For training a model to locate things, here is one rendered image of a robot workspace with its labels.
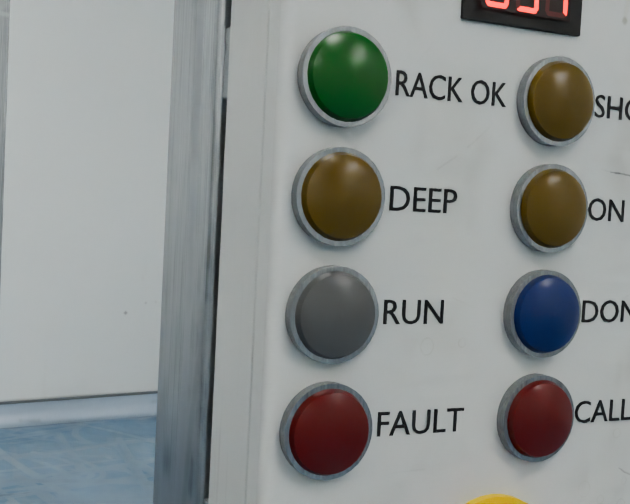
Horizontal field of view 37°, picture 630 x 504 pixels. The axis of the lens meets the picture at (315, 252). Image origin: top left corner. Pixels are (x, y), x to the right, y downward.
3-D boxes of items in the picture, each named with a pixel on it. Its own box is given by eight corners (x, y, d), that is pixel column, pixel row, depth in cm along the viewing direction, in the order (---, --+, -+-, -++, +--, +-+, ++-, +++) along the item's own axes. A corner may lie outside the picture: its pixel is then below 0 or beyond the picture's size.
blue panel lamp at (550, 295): (583, 355, 32) (588, 275, 32) (518, 357, 31) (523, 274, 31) (567, 351, 33) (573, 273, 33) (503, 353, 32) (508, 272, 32)
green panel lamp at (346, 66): (392, 125, 28) (397, 33, 28) (309, 118, 27) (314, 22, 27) (379, 127, 29) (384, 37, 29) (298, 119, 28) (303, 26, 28)
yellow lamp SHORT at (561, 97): (597, 145, 32) (603, 63, 32) (531, 138, 31) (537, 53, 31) (581, 145, 33) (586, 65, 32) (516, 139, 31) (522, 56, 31)
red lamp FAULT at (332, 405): (372, 476, 29) (377, 388, 29) (291, 484, 28) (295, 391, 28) (360, 469, 30) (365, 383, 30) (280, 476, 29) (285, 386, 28)
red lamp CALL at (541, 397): (576, 459, 32) (581, 379, 32) (511, 464, 31) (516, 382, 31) (561, 452, 33) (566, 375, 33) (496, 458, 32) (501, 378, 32)
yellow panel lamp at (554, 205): (590, 250, 32) (595, 169, 32) (524, 248, 31) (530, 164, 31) (574, 249, 33) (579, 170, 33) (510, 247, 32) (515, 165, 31)
